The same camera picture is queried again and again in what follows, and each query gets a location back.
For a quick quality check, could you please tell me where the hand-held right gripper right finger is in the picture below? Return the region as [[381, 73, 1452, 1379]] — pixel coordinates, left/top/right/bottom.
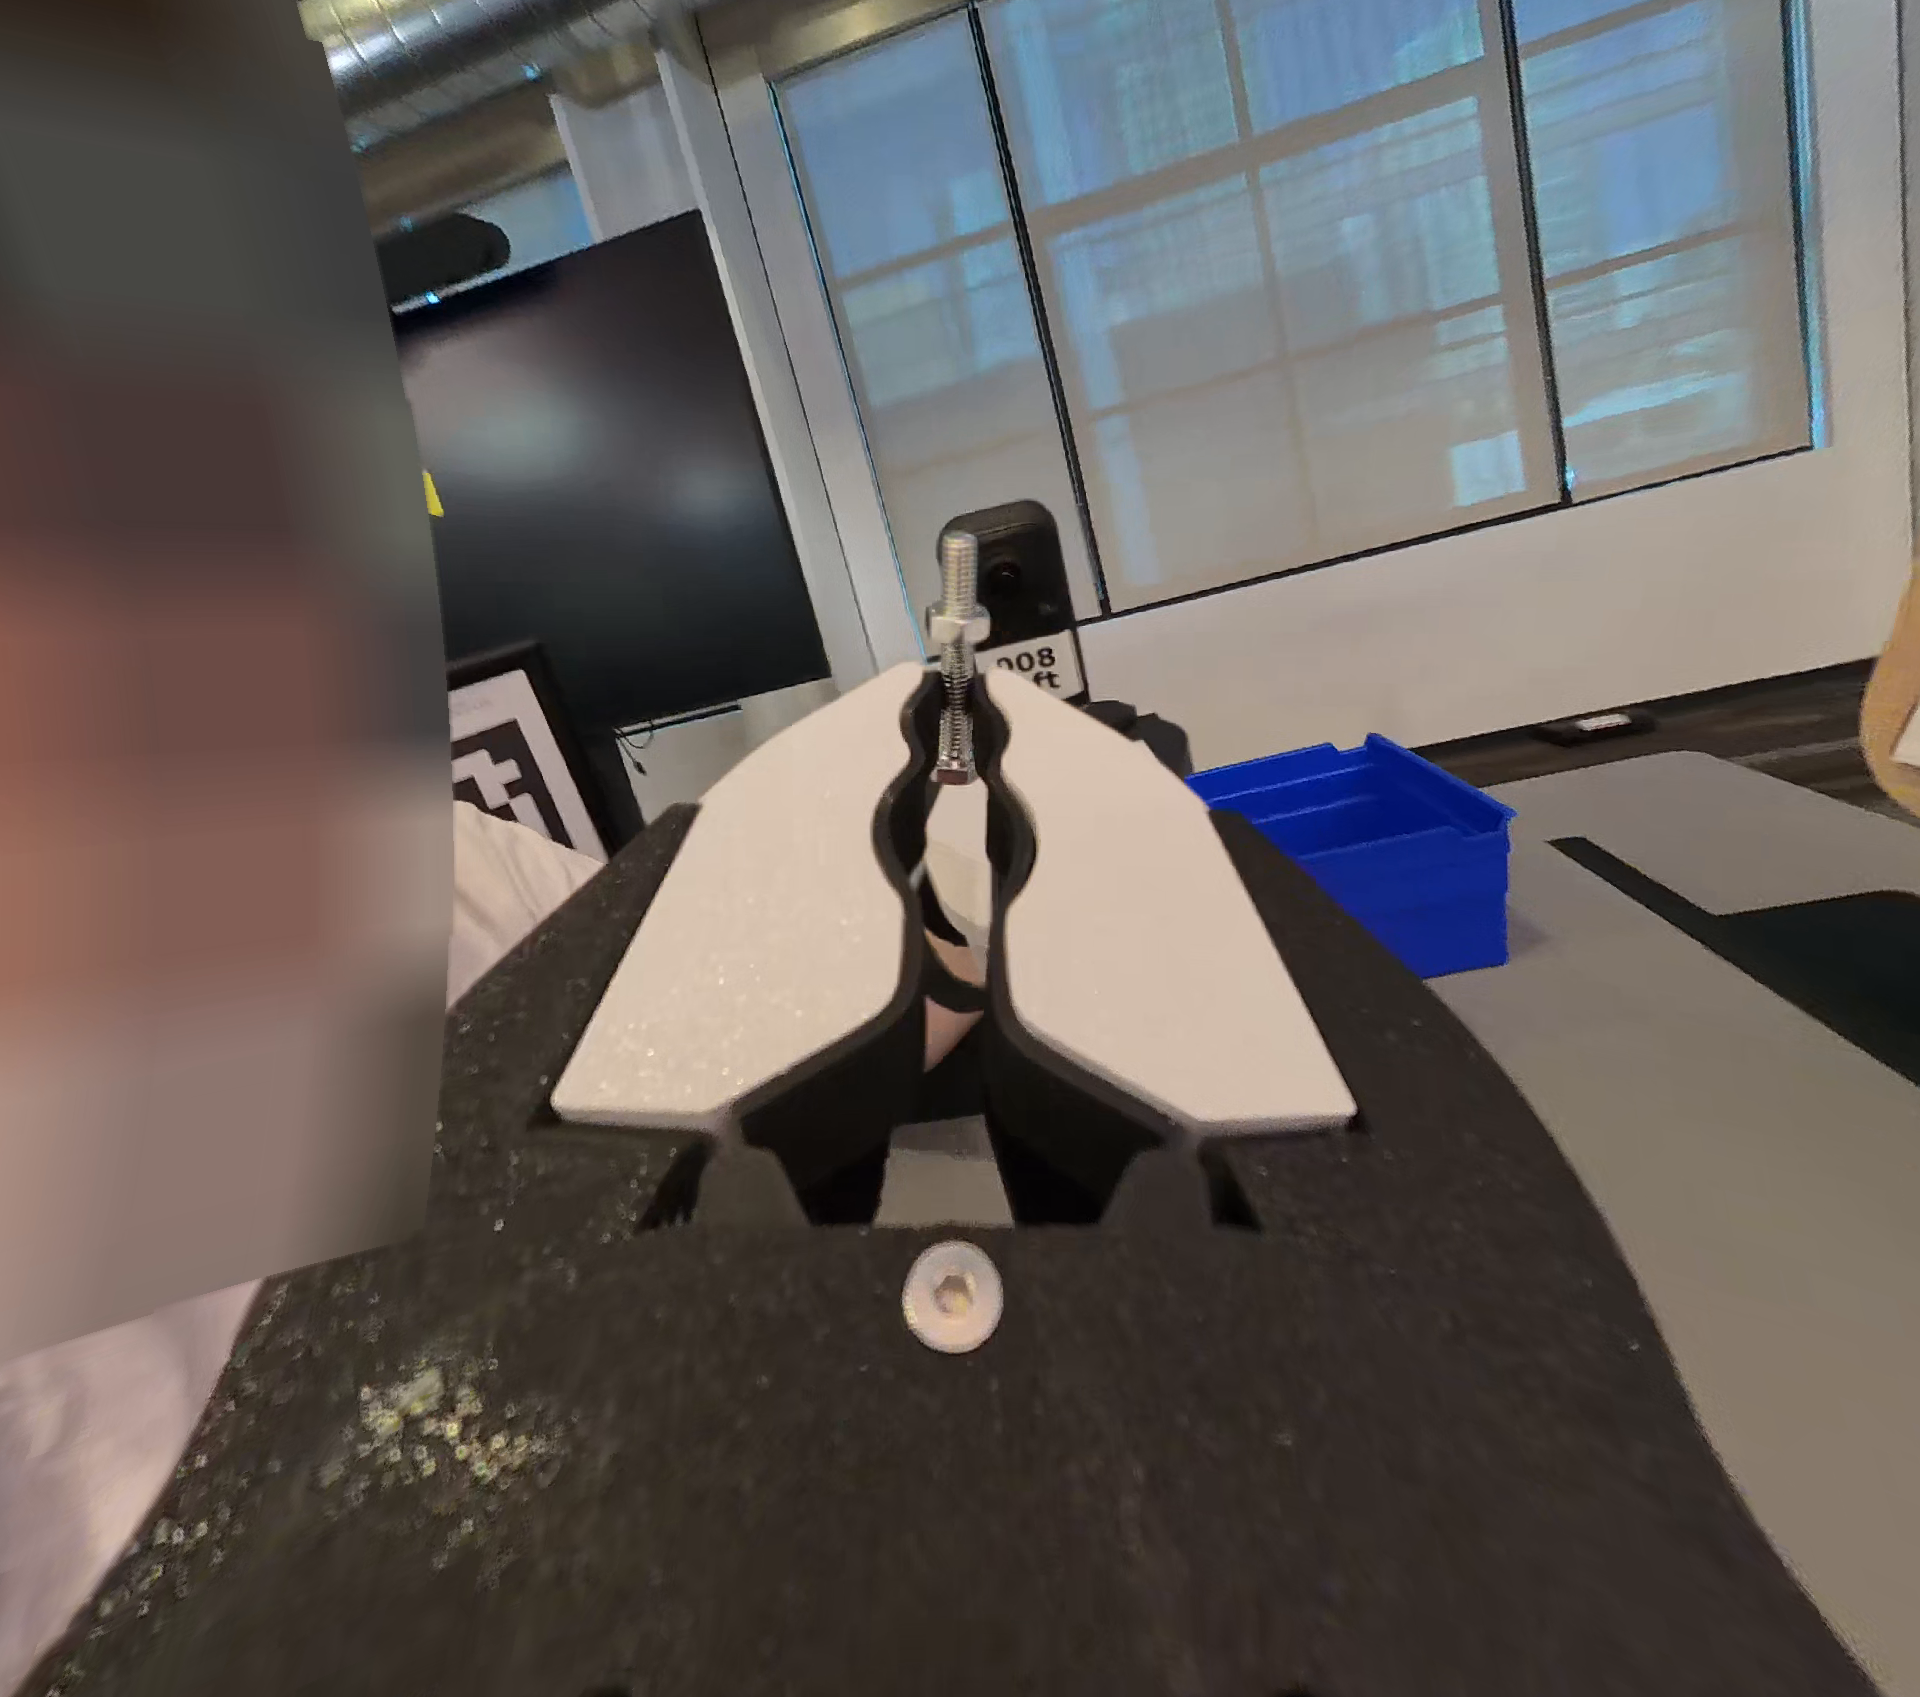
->
[[983, 668, 1363, 1146]]

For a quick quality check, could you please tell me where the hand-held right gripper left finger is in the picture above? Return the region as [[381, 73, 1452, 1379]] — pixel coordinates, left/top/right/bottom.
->
[[549, 662, 937, 1138]]

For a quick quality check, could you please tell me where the long thin silver bolt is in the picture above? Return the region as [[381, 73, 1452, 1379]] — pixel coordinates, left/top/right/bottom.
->
[[931, 531, 984, 786]]

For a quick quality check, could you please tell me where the blue plastic bin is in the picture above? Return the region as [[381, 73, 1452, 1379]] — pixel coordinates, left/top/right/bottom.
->
[[1184, 736, 1519, 979]]

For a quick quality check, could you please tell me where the black monitor stand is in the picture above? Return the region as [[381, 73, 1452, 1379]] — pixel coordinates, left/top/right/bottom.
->
[[606, 698, 744, 815]]

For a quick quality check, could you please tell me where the white sign board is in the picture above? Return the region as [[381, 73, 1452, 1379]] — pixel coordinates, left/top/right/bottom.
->
[[447, 639, 611, 859]]

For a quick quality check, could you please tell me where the glass window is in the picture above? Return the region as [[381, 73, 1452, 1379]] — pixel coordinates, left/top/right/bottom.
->
[[773, 0, 1828, 614]]

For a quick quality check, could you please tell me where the large black monitor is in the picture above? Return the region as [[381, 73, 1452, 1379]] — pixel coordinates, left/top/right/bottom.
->
[[392, 212, 834, 730]]

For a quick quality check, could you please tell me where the black video bar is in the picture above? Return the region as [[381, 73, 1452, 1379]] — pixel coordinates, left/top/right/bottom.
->
[[375, 212, 515, 298]]

